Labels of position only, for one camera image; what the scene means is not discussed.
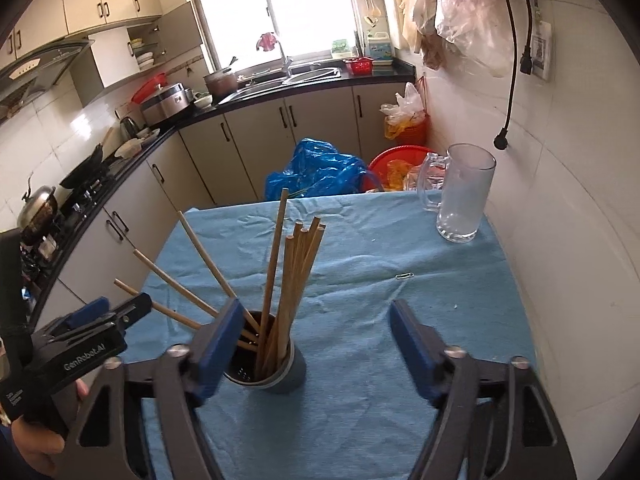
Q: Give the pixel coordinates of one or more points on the black wok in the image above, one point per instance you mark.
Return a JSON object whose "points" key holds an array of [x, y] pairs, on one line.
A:
{"points": [[82, 172]]}

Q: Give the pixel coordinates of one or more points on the small green box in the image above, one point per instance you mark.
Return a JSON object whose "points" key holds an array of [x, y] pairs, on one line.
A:
{"points": [[340, 48]]}

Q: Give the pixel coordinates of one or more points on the pink cloth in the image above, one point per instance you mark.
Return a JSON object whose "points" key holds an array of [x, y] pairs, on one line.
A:
{"points": [[267, 41]]}

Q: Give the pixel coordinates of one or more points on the black kitchen countertop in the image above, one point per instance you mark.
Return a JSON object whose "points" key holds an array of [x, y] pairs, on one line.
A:
{"points": [[380, 76]]}

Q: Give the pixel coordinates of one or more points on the electric kettle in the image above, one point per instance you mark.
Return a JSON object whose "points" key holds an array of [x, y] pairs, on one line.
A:
{"points": [[130, 129]]}

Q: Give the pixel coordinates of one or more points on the red trash bin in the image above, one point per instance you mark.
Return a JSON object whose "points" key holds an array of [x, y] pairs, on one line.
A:
{"points": [[415, 132]]}

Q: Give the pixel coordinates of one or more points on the blue fleece table cloth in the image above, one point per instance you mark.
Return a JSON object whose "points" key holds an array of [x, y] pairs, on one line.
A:
{"points": [[350, 270]]}

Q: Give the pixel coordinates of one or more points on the white detergent bottle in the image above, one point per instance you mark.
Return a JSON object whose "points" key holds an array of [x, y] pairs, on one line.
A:
{"points": [[381, 50]]}

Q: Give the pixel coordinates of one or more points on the steel double sink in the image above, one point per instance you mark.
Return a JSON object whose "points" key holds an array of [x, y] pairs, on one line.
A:
{"points": [[310, 76]]}

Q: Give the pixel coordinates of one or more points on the steel faucet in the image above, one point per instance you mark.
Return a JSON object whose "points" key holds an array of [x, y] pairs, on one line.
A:
{"points": [[285, 62]]}

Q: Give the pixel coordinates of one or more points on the kitchen window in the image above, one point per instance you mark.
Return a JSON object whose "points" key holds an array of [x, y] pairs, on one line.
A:
{"points": [[230, 10]]}

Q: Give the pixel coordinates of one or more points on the clear glass mug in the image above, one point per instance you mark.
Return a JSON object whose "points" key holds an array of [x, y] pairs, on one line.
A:
{"points": [[465, 195]]}

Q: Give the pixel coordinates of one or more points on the blue plastic bag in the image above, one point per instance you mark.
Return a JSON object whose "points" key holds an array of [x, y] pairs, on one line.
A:
{"points": [[320, 170]]}

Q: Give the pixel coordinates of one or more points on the grey range hood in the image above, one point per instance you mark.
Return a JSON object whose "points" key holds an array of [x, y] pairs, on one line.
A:
{"points": [[35, 70]]}

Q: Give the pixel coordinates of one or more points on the small red basket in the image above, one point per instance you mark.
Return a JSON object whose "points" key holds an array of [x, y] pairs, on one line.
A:
{"points": [[358, 66]]}

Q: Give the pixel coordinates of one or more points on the steel kettle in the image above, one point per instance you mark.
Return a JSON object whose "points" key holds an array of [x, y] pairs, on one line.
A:
{"points": [[37, 207]]}

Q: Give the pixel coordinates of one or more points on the black gas stove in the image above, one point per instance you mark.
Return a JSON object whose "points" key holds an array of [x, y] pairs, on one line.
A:
{"points": [[85, 200]]}

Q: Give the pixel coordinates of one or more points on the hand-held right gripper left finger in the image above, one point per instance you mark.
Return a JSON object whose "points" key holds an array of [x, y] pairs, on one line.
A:
{"points": [[220, 345]]}

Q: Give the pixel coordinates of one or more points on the metal paper clip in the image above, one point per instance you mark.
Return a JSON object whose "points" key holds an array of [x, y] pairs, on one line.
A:
{"points": [[405, 276]]}

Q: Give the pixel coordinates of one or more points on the bunch of hanging plastic bags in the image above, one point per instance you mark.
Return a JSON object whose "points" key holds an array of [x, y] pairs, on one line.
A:
{"points": [[465, 25]]}

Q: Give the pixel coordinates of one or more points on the person's left hand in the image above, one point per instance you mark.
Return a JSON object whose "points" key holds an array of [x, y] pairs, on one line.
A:
{"points": [[40, 447]]}

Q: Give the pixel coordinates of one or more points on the silver rice cooker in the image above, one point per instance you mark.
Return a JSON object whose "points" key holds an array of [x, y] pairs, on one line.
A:
{"points": [[165, 105]]}

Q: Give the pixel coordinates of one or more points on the dark grey utensil holder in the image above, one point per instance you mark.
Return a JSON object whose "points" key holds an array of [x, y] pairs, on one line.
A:
{"points": [[295, 370]]}

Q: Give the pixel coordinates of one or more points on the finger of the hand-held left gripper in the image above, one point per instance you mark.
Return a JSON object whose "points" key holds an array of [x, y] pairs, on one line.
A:
{"points": [[135, 310], [87, 312]]}

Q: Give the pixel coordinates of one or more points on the brown clay pot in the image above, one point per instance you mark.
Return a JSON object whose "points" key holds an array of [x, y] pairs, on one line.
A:
{"points": [[220, 87]]}

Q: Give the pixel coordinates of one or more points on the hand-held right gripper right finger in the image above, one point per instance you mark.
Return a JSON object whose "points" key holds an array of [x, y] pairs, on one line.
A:
{"points": [[410, 345]]}

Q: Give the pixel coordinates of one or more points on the bunch of wooden chopsticks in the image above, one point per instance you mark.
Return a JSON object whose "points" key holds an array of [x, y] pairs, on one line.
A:
{"points": [[272, 270]]}

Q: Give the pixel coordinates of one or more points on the large red basin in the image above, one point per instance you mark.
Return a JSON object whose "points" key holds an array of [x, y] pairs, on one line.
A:
{"points": [[400, 152]]}

